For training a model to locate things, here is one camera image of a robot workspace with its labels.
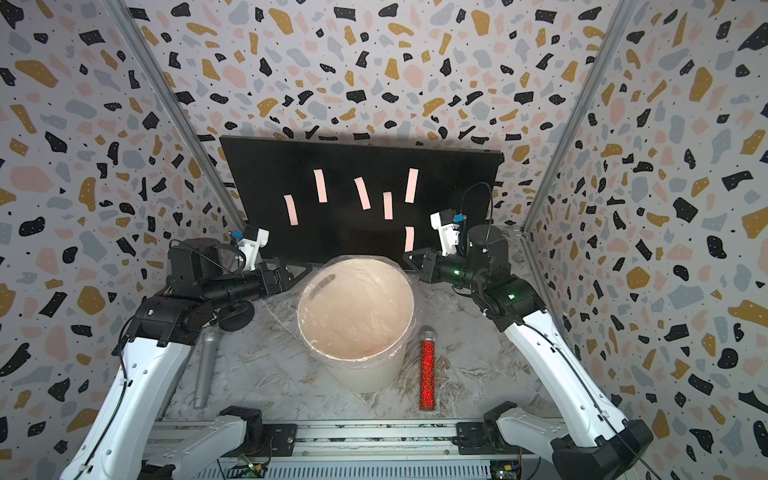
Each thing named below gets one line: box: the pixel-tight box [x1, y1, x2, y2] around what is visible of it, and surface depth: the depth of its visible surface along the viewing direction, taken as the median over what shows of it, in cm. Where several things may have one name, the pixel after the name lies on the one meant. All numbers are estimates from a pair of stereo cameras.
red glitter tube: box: [420, 330, 437, 410], surface depth 85 cm
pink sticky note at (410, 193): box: [405, 168, 419, 203], surface depth 68 cm
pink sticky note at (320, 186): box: [313, 168, 328, 203], surface depth 70 cm
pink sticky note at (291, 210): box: [283, 194, 299, 226], surface depth 75 cm
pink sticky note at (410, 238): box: [404, 226, 415, 253], surface depth 65 cm
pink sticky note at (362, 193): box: [353, 176, 372, 211], surface depth 70 cm
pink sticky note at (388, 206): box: [383, 192, 394, 220], surface depth 73 cm
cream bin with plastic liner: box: [298, 254, 418, 393], surface depth 76 cm
